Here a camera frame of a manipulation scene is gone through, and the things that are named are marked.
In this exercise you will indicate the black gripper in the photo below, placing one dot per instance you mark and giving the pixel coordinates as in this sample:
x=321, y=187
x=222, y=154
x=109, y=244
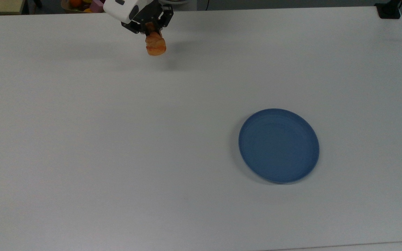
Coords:
x=148, y=12

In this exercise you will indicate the orange twisted bread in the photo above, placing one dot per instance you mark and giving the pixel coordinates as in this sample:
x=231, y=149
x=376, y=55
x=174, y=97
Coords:
x=156, y=43

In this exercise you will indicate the purple block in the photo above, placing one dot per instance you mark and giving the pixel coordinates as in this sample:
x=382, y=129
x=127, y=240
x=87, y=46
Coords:
x=97, y=5

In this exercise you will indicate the orange fruit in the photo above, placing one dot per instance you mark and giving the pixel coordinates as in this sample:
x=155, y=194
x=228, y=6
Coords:
x=75, y=2

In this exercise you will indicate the fruit basket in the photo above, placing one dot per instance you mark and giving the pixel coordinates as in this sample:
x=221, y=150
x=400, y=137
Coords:
x=66, y=7

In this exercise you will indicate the yellowish wooden board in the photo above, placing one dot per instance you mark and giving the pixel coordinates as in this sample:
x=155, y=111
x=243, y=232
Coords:
x=0, y=6

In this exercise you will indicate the blue round plate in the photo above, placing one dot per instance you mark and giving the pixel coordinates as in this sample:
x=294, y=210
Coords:
x=279, y=146

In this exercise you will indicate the black table clamp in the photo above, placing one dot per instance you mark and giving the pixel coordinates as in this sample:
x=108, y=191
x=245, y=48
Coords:
x=388, y=10

